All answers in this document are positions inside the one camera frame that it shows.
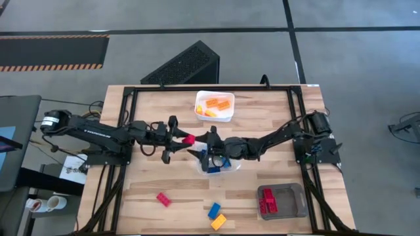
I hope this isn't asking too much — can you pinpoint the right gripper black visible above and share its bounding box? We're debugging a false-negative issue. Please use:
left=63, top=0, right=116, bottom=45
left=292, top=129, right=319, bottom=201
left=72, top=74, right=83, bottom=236
left=186, top=126, right=247, bottom=171

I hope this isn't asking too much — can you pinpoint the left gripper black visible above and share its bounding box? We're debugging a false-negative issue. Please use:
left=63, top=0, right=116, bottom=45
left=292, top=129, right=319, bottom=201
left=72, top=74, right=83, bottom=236
left=151, top=115, right=193, bottom=164

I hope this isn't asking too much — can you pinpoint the clear plastic bin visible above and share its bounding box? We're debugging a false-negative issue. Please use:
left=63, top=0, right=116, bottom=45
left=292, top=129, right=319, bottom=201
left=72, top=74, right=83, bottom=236
left=195, top=144, right=242, bottom=176

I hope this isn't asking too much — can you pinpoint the white plastic bin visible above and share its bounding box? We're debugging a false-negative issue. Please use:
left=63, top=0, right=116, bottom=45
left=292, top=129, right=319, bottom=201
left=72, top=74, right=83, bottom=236
left=194, top=90, right=236, bottom=123

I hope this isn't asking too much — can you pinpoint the black mesh computer case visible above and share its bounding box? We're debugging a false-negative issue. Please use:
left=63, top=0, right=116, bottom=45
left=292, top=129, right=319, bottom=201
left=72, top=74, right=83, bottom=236
left=140, top=39, right=221, bottom=85

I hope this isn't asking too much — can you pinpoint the grey plastic tray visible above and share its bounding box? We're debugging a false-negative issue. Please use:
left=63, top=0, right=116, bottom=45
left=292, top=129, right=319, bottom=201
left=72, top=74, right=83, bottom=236
left=255, top=182, right=308, bottom=221

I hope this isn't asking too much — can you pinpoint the white printed paper sheet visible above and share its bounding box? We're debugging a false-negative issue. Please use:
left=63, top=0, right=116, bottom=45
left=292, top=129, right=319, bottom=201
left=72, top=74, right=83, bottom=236
left=58, top=153, right=89, bottom=185

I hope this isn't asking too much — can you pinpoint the black hazard-striped floor mat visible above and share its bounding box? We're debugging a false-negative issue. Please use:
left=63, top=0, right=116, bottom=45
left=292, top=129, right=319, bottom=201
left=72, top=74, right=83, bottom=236
left=0, top=34, right=110, bottom=72

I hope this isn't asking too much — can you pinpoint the dark grey side table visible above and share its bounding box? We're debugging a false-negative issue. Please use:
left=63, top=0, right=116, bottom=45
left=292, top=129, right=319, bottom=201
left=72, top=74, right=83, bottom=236
left=0, top=94, right=43, bottom=193

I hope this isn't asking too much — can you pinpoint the black floor stand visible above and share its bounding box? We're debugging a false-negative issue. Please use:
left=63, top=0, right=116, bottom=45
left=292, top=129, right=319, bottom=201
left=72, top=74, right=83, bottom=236
left=387, top=111, right=420, bottom=144

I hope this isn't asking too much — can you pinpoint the black aluminium table frame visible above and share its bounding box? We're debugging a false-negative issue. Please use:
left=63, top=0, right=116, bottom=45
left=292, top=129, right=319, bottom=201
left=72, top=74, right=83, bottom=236
left=98, top=85, right=332, bottom=235

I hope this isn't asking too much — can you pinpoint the black cable bundle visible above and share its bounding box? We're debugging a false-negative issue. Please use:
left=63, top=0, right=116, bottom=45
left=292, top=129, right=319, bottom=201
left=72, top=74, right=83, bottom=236
left=70, top=163, right=127, bottom=235
left=300, top=163, right=357, bottom=235

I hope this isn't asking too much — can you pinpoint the yellow floor cable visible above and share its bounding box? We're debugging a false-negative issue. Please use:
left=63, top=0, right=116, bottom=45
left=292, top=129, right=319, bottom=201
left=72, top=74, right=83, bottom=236
left=80, top=109, right=102, bottom=119

